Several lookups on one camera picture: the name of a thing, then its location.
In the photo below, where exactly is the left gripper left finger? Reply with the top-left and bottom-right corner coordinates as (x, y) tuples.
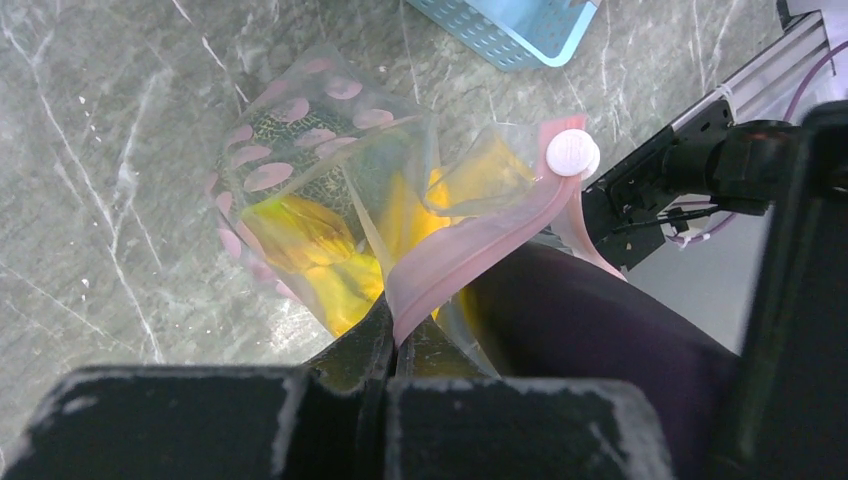
(4, 299), (395, 479)

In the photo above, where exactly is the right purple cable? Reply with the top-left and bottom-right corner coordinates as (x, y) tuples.
(665, 39), (848, 250)

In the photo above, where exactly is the light blue plastic basket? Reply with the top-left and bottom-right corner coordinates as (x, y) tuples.
(408, 0), (601, 72)

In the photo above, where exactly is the clear zip top bag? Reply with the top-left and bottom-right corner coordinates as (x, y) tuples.
(204, 45), (622, 379)

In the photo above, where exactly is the green netted melon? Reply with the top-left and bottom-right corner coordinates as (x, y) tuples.
(211, 102), (393, 212)

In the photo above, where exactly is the yellow banana bunch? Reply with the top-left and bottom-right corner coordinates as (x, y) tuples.
(241, 136), (536, 337)

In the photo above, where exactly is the dark purple eggplant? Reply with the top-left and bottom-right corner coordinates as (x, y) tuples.
(459, 242), (739, 479)

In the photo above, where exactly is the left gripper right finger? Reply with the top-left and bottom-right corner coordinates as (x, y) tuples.
(384, 321), (675, 479)

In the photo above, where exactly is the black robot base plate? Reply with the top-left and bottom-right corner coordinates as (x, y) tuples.
(582, 99), (734, 270)

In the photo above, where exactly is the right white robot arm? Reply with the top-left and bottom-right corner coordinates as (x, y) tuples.
(662, 100), (847, 479)

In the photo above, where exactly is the aluminium frame rail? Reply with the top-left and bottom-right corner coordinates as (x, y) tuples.
(671, 11), (847, 132)

